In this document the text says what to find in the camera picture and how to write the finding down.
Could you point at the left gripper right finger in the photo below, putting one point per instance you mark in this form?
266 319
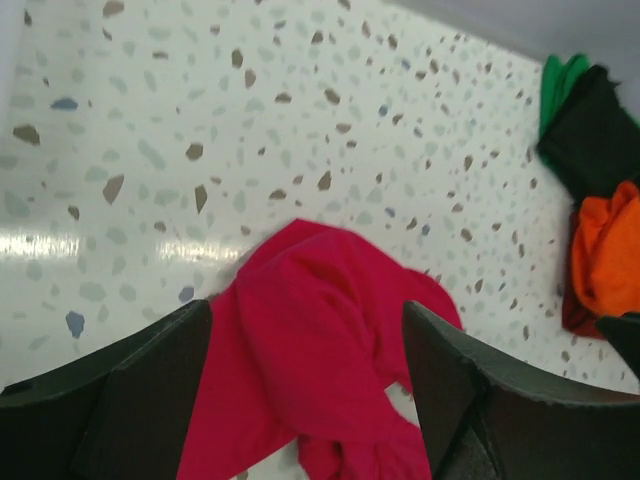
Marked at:
484 414

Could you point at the folded dark red t shirt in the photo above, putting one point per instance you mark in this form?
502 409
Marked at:
576 318

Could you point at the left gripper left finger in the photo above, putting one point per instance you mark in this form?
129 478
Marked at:
121 412

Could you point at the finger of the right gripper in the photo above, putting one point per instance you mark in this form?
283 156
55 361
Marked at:
623 333

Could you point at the crimson pink t shirt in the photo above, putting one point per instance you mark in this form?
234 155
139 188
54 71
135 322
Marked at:
304 344

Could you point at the folded black t shirt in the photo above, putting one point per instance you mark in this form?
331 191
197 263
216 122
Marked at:
592 143

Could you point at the folded green t shirt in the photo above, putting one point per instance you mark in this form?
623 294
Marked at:
557 82

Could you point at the folded orange t shirt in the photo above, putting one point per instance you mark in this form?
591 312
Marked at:
605 252

